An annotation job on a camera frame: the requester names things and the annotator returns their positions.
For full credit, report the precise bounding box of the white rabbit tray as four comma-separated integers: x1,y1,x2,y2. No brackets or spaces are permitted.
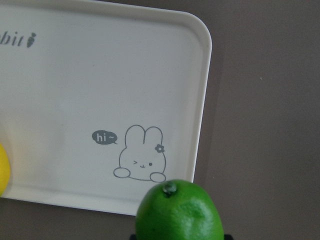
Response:
0,0,212,215

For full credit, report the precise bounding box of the green lime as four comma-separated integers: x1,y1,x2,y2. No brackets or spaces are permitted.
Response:
135,179,225,240

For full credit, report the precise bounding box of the yellow lemon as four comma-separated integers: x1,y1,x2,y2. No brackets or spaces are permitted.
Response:
0,144,11,196

